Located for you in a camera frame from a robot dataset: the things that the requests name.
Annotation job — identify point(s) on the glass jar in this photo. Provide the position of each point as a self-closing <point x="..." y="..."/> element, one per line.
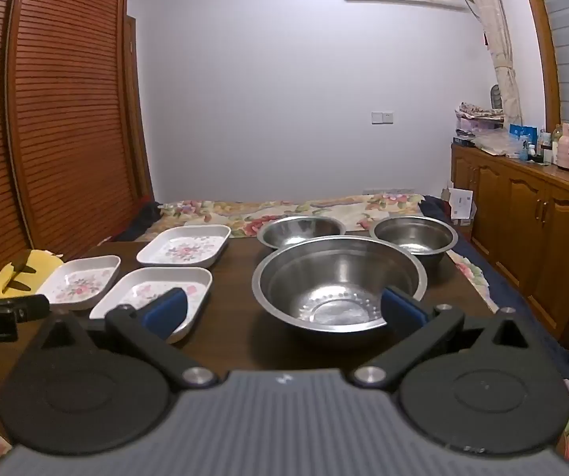
<point x="556" y="136"/>

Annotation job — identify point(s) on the dark blue bed sheet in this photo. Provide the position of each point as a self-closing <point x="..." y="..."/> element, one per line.
<point x="502" y="287"/>

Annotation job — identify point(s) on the white wall switch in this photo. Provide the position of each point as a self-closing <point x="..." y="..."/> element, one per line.
<point x="382" y="117"/>

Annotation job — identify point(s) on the wooden sideboard cabinet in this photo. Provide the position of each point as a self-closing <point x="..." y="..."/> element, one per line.
<point x="522" y="218"/>

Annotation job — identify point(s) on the small bottle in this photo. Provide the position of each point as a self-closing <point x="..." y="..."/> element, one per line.
<point x="543" y="144"/>

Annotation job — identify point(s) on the white floral rectangular plate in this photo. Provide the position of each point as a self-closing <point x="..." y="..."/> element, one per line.
<point x="78" y="282"/>
<point x="135" y="290"/>
<point x="185" y="245"/>

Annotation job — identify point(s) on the wooden louvered wardrobe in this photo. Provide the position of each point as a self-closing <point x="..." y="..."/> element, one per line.
<point x="56" y="109"/>

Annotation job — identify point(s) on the clear plastic bag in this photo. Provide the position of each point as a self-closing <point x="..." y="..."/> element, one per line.
<point x="495" y="144"/>

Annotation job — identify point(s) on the blue box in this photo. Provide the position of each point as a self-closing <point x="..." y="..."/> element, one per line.
<point x="522" y="135"/>

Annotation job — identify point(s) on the small steel bowl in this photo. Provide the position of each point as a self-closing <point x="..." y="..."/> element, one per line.
<point x="413" y="238"/>

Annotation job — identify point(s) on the small grey fan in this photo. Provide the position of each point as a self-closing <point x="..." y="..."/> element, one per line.
<point x="497" y="96"/>

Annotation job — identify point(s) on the beige curtain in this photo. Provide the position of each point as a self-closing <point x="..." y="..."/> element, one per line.
<point x="500" y="49"/>

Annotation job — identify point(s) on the floral blanket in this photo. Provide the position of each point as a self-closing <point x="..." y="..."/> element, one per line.
<point x="205" y="210"/>

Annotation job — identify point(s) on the dark cloth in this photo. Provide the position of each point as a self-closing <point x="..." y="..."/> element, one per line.
<point x="140" y="220"/>

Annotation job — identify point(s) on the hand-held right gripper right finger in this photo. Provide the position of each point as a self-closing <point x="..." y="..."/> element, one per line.
<point x="403" y="313"/>

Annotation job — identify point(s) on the pink thermos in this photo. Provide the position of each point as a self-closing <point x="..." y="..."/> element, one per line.
<point x="566" y="146"/>

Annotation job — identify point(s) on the pile of folded cloths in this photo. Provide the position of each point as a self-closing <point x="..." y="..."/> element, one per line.
<point x="477" y="119"/>

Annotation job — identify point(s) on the large steel bowl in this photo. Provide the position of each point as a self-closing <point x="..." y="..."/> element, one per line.
<point x="334" y="277"/>

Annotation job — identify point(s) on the white cardboard box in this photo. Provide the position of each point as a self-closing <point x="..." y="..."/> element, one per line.
<point x="460" y="204"/>

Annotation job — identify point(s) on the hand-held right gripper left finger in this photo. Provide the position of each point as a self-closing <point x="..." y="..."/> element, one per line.
<point x="165" y="313"/>

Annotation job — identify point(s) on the wooden window frame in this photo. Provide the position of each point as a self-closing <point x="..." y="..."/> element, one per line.
<point x="544" y="49"/>

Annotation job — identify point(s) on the medium steel bowl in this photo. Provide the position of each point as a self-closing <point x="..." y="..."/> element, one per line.
<point x="299" y="230"/>

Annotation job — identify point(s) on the yellow plush toy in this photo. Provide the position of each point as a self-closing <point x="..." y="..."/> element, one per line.
<point x="41" y="260"/>

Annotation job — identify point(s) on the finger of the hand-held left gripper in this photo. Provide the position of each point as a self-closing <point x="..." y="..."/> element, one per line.
<point x="34" y="306"/>

